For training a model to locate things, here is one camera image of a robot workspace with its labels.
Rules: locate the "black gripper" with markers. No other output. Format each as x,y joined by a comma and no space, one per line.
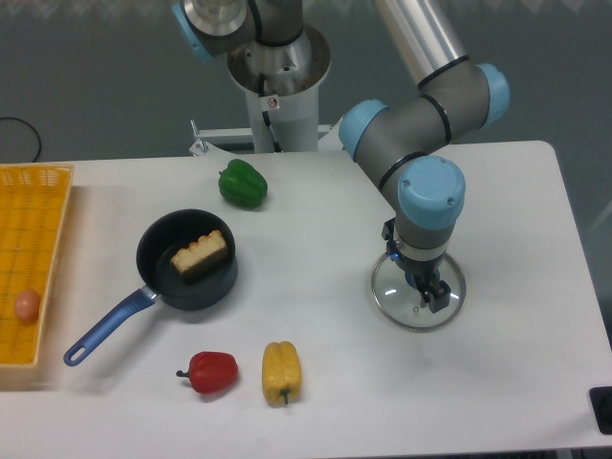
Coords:
420,266

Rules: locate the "glass pot lid blue knob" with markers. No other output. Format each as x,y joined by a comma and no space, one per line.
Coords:
400,301

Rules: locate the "silver blue-capped robot arm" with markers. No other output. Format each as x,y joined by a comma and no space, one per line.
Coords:
396,149

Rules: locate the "yellow bell pepper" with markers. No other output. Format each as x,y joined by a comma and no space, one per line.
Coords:
281,373

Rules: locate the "black device at table edge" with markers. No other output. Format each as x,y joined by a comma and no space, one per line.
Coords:
601,401

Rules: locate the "green bell pepper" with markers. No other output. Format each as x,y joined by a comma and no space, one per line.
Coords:
242,185

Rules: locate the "red bell pepper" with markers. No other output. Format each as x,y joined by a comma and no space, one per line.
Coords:
210,372

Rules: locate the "toasted bread block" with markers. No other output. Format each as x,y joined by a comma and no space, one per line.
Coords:
200,256

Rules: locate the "brown egg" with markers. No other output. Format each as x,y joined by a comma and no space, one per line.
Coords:
26,306

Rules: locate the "yellow plastic basket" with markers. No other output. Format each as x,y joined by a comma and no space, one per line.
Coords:
34,202

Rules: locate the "black saucepan blue handle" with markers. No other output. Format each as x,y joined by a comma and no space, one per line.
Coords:
159,243

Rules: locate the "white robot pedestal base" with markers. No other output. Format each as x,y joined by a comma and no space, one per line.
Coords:
280,85

